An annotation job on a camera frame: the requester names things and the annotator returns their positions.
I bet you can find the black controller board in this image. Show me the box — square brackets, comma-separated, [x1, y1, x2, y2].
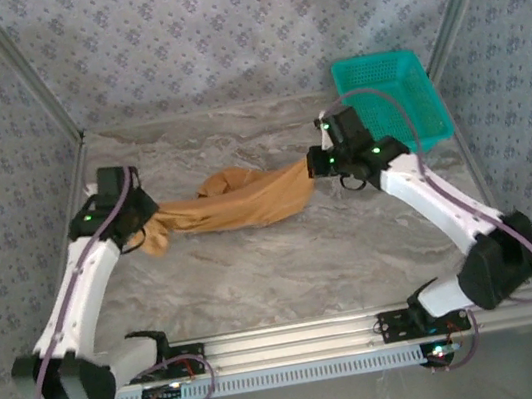
[420, 337, 469, 374]
[141, 380, 185, 399]

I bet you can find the teal plastic mesh basket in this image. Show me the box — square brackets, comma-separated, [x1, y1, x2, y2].
[328, 43, 459, 167]

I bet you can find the tan orange t-shirt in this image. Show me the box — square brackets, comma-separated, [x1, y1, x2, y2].
[129, 155, 326, 264]

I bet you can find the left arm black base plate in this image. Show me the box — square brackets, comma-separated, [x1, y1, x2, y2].
[159, 340, 210, 381]

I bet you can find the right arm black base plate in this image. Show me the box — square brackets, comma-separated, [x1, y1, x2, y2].
[375, 297, 473, 346]

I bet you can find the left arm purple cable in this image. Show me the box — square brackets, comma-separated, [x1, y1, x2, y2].
[0, 156, 221, 399]

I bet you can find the grey slotted cable duct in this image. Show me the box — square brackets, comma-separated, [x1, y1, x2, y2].
[64, 340, 440, 399]

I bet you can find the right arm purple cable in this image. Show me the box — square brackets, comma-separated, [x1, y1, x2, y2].
[322, 63, 532, 387]

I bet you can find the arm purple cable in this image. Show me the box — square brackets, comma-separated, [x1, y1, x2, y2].
[0, 156, 221, 399]
[322, 63, 532, 387]

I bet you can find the aluminium mounting rail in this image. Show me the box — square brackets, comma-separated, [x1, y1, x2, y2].
[110, 282, 532, 392]

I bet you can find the aluminium side rail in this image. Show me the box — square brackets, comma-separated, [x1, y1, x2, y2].
[0, 131, 129, 399]
[431, 58, 532, 399]

